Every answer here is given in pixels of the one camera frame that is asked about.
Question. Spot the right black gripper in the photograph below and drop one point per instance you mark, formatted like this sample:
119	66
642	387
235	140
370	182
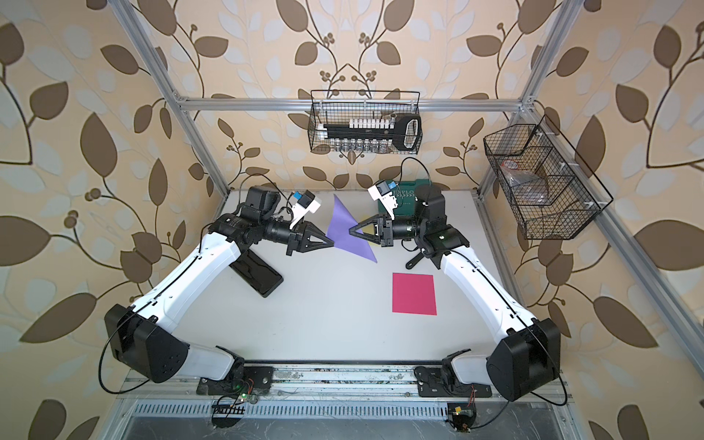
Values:
379	221

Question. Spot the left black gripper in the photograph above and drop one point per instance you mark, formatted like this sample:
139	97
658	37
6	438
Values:
299	237

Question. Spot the purple square paper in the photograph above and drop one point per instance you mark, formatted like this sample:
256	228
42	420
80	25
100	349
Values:
338	231

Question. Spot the pink square paper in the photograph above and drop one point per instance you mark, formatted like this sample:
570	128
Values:
413	294

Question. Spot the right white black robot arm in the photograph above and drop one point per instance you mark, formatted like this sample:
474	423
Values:
527	352

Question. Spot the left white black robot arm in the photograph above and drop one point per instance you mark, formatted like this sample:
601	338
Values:
141	335

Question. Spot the green tool case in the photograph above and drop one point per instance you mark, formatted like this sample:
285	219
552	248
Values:
404	193

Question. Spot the green black pipe wrench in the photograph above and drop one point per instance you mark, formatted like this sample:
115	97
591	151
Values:
414	261

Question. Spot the black flat tray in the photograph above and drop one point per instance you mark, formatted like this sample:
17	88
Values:
259	275

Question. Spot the black socket holder tool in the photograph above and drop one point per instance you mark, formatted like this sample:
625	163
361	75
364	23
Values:
398	132

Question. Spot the plastic bag in basket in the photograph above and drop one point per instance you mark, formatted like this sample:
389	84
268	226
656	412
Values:
525	187

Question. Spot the black wire basket back wall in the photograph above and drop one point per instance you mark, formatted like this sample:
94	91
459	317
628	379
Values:
337	105

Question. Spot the black wire basket wall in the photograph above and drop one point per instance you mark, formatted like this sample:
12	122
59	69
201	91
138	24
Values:
576	194
337	105

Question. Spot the aluminium front rail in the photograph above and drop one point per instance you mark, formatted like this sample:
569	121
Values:
332	382

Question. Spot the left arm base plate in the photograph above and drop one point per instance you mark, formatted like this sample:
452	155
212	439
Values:
248	380

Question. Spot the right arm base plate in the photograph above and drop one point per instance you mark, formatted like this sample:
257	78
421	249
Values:
441	382

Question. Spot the black wire basket right wall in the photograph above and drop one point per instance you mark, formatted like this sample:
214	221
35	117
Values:
576	194

